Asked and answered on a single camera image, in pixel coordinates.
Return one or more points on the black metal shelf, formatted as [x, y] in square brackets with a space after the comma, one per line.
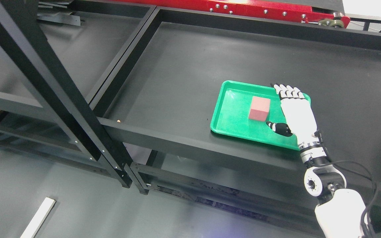
[57, 59]
[184, 86]

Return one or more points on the red metal beam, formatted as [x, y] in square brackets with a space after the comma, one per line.
[266, 9]

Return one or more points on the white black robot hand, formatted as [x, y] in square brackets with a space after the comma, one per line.
[300, 120]

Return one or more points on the green plastic tray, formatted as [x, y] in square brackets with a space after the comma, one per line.
[230, 116]

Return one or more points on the white desk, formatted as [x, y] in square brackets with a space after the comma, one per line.
[39, 217]

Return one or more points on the pink foam block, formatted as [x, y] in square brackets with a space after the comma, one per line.
[259, 108]

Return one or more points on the black metal shelf left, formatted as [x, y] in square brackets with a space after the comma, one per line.
[57, 59]

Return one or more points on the black metal shelf right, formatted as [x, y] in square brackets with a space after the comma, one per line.
[184, 86]

